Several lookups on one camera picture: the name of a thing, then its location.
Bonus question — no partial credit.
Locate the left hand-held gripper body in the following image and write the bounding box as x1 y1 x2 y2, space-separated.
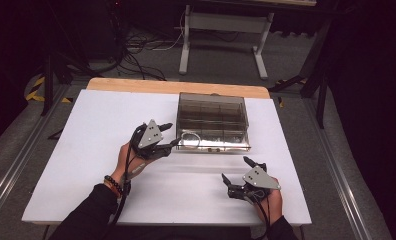
129 118 174 160

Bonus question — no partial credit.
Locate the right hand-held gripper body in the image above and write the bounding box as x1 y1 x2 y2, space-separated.
228 161 282 203

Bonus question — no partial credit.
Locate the white bead bracelet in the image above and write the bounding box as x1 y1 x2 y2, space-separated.
180 130 202 149

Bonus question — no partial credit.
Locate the smoky transparent drawer organizer box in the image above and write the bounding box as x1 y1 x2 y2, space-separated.
175 92 253 154

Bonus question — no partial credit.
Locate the person's right hand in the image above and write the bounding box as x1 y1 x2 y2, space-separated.
254 178 284 226

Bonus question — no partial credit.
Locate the person's left hand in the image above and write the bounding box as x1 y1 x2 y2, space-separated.
110 142 154 184

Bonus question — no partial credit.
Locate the white table cover board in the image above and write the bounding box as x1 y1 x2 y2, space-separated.
21 88 313 227

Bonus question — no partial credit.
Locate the black metal stand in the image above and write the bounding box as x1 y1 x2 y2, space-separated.
40 49 97 118
269 13 340 129

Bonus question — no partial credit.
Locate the yellow black hazard tape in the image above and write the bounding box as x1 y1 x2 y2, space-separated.
25 76 45 103

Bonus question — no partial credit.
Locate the right hand-held gripper black cable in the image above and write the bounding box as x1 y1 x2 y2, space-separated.
252 193 274 240

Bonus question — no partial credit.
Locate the hand-held gripper black cable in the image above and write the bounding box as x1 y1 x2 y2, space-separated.
104 124 147 240
252 193 274 240

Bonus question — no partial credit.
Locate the left hand-held gripper black cable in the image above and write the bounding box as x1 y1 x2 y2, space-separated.
104 124 147 240

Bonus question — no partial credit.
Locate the dark bead wrist bracelet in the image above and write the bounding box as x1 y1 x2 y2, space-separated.
103 174 124 198

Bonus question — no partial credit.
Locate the black floor cable bundle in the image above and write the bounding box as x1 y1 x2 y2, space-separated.
115 19 187 83

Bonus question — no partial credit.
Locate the aluminium floor rail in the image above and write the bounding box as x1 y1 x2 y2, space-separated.
302 98 375 240
0 84 72 223

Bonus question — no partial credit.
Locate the white metal desk frame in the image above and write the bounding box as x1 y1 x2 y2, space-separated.
178 3 276 81

